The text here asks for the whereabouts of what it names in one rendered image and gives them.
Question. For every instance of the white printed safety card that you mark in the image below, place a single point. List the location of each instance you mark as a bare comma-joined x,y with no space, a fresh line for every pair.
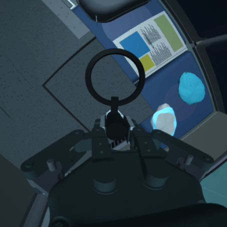
134,44

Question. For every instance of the cyan crumpled wad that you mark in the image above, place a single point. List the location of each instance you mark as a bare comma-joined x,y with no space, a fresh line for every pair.
191,88

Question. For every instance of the black rounded cushion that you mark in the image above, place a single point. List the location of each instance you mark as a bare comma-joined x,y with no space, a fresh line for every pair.
115,10

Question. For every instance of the blue passenger seat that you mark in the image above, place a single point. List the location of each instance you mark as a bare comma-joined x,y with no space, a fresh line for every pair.
159,92

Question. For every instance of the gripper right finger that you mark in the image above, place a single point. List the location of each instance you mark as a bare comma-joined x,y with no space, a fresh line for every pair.
180,150

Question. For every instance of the grey seatback tray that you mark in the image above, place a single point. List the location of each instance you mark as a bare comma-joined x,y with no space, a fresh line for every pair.
44,74

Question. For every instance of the white and cyan crumpled wrapper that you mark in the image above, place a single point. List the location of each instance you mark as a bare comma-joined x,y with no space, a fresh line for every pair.
164,122

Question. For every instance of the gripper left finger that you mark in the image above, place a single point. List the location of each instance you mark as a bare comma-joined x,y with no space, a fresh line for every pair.
53,150

